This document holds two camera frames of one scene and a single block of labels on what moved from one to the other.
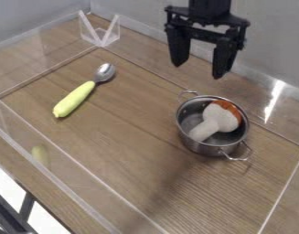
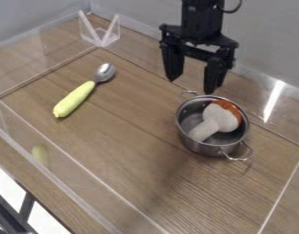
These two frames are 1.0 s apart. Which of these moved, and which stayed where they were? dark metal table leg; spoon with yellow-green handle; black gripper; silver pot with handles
Moved: black gripper
Stayed: silver pot with handles; dark metal table leg; spoon with yellow-green handle
